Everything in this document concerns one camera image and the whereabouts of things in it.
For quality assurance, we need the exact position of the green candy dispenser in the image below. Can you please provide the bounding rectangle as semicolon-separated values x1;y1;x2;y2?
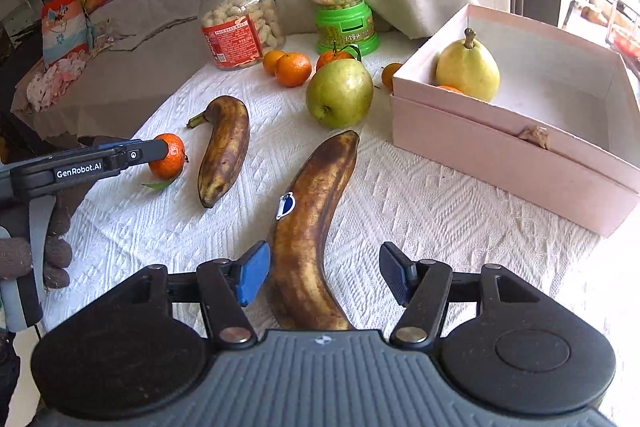
299;0;381;56

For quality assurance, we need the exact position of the beige covered sofa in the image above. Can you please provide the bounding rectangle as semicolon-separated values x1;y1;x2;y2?
10;0;311;140

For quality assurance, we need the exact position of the colourful printed bag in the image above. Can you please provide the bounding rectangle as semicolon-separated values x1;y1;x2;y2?
41;0;96;68

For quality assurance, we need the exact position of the balcony rack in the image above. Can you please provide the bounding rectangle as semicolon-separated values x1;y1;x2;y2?
560;0;640;60

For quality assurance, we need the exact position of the white textured tablecloth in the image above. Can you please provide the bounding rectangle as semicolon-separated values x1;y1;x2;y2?
42;29;640;358

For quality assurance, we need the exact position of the yellow pear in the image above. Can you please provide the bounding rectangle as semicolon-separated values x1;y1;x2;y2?
435;28;501;103

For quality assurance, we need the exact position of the peanut jar with gold lid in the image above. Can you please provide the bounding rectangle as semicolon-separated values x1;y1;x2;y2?
195;0;287;72

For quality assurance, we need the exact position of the floral cloth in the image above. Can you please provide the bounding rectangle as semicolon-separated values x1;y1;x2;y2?
25;57;87;114

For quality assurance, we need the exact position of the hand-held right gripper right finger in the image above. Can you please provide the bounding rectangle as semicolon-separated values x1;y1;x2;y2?
379;242;543;344

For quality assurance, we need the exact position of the yellow-green lemon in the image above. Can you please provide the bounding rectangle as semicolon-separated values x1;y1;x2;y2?
306;58;375;130

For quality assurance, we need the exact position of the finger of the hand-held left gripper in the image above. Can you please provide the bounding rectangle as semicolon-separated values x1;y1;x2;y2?
100;139;169;172
75;135;151;150

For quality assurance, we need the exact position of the mandarin with leaf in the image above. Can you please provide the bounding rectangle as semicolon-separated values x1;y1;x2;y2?
316;47;362;72

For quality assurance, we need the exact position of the small brown banana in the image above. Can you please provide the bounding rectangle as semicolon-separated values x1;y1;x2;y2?
187;96;251;208

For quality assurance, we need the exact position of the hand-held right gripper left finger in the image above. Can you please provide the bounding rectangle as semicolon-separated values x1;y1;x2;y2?
131;241;272;349

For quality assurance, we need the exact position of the large brown banana with sticker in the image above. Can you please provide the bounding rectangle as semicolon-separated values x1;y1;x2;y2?
265;130;361;332

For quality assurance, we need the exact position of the person's left hand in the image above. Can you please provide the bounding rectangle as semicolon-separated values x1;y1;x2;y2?
0;194;73;290

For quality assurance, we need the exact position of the pink cardboard box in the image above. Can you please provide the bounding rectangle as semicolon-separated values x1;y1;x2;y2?
391;4;640;239

